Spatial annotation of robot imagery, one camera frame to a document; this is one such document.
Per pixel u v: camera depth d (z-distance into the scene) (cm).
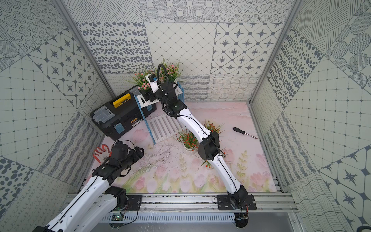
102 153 91
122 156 64
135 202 74
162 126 104
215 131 62
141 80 71
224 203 74
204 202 76
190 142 82
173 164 89
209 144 59
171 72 77
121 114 91
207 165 77
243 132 101
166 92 63
